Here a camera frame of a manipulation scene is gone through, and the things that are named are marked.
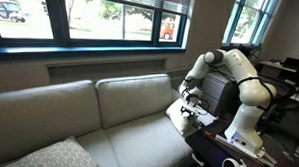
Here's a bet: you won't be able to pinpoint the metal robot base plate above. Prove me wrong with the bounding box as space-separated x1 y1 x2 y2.
213 131 278 167

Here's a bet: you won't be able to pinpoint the black office chair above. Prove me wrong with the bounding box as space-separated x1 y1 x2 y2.
257 72 294 133

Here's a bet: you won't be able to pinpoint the grey patterned flat pillow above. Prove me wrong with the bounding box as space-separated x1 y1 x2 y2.
0 134 106 167

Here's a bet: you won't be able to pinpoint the tall blue-framed window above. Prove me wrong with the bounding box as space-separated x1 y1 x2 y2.
220 0 288 49

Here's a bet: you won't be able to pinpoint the red van outside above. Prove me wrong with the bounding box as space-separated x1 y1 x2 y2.
158 21 178 41

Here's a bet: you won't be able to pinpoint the wide blue-framed window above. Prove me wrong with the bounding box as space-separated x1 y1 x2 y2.
0 0 193 62

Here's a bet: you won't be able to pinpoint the dark grey ribbed cabinet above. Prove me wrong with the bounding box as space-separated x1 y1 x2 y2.
199 70 241 119

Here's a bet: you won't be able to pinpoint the orange black clamp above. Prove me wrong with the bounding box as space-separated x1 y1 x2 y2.
203 129 215 139

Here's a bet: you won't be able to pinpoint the white cup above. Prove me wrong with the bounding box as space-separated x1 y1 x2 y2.
221 156 247 167

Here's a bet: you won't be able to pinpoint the cluttered office desk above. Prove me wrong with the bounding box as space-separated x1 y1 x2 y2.
258 56 299 110

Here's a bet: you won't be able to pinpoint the wall radiator vent grille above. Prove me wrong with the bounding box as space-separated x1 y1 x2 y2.
165 67 191 82

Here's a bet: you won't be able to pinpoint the dark window blinds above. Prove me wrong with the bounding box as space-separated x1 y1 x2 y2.
100 0 193 19

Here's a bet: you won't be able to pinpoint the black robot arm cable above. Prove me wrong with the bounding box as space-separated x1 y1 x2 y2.
218 63 276 113

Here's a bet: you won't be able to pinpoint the small white ribbed pillow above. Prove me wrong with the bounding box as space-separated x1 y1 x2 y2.
164 97 201 138

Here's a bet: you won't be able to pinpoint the black robot table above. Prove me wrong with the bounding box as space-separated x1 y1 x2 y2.
184 112 299 167

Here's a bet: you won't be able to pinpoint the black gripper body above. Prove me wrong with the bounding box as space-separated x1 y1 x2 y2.
179 104 201 117

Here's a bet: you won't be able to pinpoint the dark car outside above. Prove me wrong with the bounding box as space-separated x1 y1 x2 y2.
0 0 27 25

